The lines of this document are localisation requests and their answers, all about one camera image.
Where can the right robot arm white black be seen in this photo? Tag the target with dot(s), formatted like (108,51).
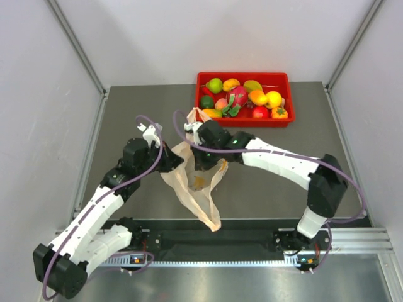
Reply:
(322,178)

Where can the red strawberry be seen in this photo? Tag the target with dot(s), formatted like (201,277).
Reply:
(236,98)

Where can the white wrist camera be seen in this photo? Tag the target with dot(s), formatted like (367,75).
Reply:
(150,134)
(191,129)

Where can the aluminium frame rail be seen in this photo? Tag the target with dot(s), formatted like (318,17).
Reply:
(360,241)

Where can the red apple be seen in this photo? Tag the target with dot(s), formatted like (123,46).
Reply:
(260,112)

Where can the red plastic tray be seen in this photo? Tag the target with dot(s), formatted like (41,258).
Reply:
(270,81)

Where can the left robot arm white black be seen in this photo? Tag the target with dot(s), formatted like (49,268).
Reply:
(65,264)

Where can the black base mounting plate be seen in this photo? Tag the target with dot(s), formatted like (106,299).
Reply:
(252,238)

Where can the red chili pepper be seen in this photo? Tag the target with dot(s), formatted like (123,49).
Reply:
(206,91)

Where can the orange fruit taken from bag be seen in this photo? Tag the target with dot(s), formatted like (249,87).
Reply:
(229,84)

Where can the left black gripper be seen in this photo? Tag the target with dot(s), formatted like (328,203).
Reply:
(170,160)

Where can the yellow green mango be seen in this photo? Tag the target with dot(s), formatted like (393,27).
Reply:
(213,113)

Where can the green avocado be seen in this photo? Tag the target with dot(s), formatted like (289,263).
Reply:
(207,102)

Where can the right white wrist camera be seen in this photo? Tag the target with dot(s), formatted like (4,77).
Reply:
(191,129)

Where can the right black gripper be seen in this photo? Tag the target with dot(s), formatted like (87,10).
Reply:
(200,163)

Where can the yellow starfruit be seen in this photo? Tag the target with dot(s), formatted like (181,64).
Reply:
(252,85)

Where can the orange persimmon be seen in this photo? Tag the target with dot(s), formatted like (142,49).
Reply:
(279,113)

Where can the green pear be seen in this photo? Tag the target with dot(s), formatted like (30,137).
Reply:
(214,85)

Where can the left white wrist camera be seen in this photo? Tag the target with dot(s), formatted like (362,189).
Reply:
(150,134)

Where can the yellow orange fruit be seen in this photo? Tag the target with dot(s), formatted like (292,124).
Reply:
(274,99)

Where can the pink peach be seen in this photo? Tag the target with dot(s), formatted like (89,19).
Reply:
(220,104)

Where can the translucent banana print plastic bag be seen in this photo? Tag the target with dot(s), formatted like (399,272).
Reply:
(194,188)

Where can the purple grapes bunch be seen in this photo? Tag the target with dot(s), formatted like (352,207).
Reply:
(249,105)

